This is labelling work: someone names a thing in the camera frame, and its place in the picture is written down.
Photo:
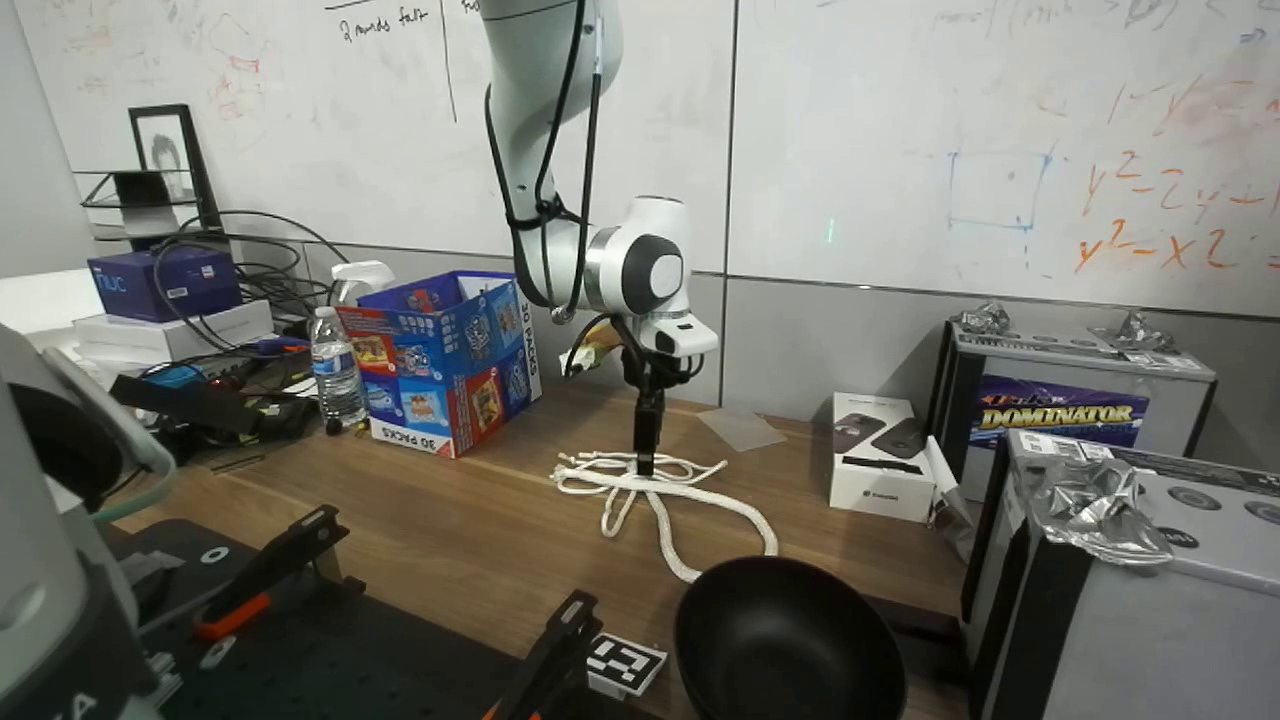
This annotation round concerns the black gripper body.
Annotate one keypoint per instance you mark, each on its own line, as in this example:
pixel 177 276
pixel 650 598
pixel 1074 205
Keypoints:
pixel 653 369

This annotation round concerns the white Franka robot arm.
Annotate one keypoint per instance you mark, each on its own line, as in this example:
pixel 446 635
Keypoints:
pixel 533 81

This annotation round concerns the blue printed cardboard box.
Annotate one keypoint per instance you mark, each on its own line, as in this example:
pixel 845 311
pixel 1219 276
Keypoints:
pixel 441 387

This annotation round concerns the white phone box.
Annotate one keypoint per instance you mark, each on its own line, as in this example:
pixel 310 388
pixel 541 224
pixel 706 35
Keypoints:
pixel 874 481

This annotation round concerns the flat white box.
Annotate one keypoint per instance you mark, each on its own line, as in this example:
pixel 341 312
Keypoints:
pixel 200 337

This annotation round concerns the dark blue cardboard box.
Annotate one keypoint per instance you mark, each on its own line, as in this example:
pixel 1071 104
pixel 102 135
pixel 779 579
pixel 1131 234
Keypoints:
pixel 135 284

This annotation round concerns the black white marker tag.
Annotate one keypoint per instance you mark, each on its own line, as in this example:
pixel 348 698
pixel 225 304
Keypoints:
pixel 624 666

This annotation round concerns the black frying pan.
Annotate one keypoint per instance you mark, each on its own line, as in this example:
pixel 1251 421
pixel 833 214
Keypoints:
pixel 786 646

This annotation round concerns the white spray bottle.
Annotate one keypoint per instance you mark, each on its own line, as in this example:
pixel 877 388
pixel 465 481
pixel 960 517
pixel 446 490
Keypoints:
pixel 360 276

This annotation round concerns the clear plastic bottle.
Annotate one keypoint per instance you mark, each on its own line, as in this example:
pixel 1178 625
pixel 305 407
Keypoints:
pixel 339 382

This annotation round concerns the small crumpled foil piece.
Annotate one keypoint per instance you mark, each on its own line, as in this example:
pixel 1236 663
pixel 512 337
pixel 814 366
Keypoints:
pixel 986 321
pixel 1135 337

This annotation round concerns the whiteboard with faded writing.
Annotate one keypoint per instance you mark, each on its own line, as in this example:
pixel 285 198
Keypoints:
pixel 935 135

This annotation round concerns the black tool bag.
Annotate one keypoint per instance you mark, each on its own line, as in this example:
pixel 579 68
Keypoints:
pixel 225 401

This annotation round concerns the large crumpled foil piece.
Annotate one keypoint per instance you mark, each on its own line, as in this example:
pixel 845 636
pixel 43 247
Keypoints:
pixel 1094 501

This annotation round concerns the whiteboard with black writing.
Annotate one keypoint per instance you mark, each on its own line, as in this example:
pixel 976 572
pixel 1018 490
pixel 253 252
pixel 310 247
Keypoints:
pixel 267 135

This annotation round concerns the grey battery with Dominator label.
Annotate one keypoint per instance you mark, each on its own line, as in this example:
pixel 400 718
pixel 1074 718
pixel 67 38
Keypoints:
pixel 1174 401

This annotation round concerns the grey battery with round caps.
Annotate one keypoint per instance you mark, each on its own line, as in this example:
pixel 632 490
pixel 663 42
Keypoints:
pixel 1174 640

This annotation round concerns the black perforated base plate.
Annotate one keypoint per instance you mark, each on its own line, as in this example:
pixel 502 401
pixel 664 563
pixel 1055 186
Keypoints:
pixel 345 666

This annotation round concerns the black picture frame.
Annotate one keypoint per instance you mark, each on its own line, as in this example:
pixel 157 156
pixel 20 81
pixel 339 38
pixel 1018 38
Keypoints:
pixel 164 154

